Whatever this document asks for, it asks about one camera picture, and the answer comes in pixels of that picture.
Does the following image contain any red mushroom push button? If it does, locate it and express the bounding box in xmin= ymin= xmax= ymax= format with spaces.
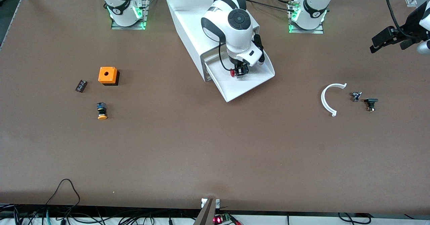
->
xmin=230 ymin=67 xmax=250 ymax=77

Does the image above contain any white drawer cabinet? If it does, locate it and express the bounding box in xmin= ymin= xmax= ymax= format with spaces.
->
xmin=165 ymin=0 xmax=260 ymax=82

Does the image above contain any yellow mushroom push button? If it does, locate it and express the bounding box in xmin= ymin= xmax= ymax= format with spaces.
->
xmin=96 ymin=102 xmax=108 ymax=120

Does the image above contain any circuit board with red light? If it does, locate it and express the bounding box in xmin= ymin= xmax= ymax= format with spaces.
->
xmin=213 ymin=213 xmax=232 ymax=225

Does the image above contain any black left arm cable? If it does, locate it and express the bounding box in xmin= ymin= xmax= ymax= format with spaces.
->
xmin=383 ymin=0 xmax=409 ymax=39

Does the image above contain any black base power cable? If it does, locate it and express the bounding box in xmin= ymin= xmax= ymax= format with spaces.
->
xmin=245 ymin=0 xmax=296 ymax=12

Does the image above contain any black switch component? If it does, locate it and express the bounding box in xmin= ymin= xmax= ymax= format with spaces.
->
xmin=364 ymin=98 xmax=379 ymax=112

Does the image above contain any white curved plastic bracket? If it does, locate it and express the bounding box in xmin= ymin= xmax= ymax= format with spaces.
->
xmin=321 ymin=83 xmax=347 ymax=117

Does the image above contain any white metal bracket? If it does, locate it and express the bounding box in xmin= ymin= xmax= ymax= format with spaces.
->
xmin=201 ymin=198 xmax=221 ymax=209

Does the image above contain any orange button enclosure box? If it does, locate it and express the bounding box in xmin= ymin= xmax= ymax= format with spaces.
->
xmin=98 ymin=67 xmax=120 ymax=86

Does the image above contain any grey camera mounting post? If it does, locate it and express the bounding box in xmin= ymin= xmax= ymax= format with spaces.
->
xmin=193 ymin=198 xmax=216 ymax=225

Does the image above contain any thin black looped cable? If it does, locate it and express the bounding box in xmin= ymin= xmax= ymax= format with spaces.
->
xmin=45 ymin=179 xmax=81 ymax=215

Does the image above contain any black cable tangle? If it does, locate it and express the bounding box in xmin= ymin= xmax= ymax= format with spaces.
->
xmin=0 ymin=203 xmax=202 ymax=225

